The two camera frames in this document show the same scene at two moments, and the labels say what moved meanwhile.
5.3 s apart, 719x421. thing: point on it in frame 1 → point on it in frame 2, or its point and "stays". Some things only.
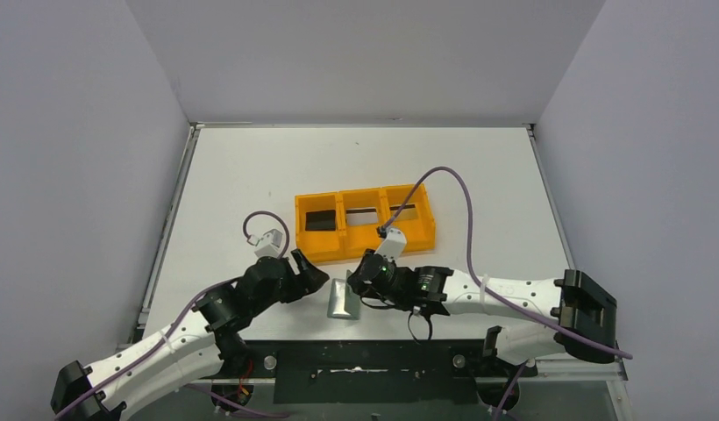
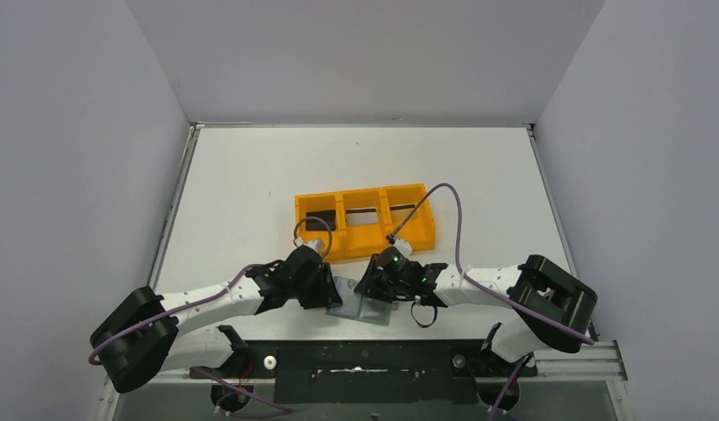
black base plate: (377, 372) stays
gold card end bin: (407, 211) stays
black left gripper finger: (310, 283) → (331, 296)
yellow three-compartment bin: (340, 225) stays
